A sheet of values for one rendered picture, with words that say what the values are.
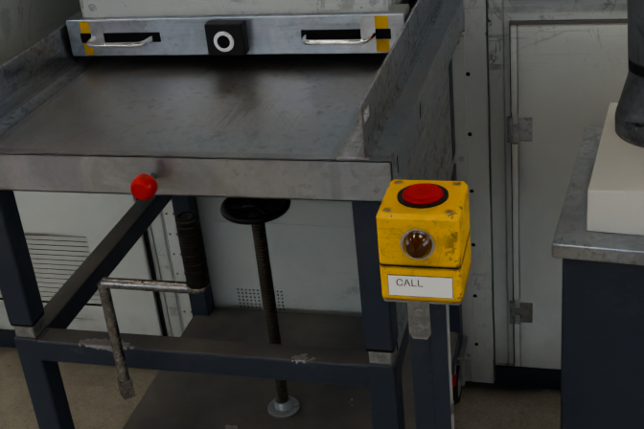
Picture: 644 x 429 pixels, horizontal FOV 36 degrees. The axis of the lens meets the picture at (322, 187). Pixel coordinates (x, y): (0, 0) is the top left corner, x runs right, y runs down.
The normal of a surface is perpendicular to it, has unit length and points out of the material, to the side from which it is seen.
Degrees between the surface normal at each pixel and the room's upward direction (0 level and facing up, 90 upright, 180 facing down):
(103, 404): 0
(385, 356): 90
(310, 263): 90
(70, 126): 0
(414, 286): 90
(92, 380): 0
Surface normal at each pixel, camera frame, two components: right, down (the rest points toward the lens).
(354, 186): -0.25, 0.45
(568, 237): -0.10, -0.89
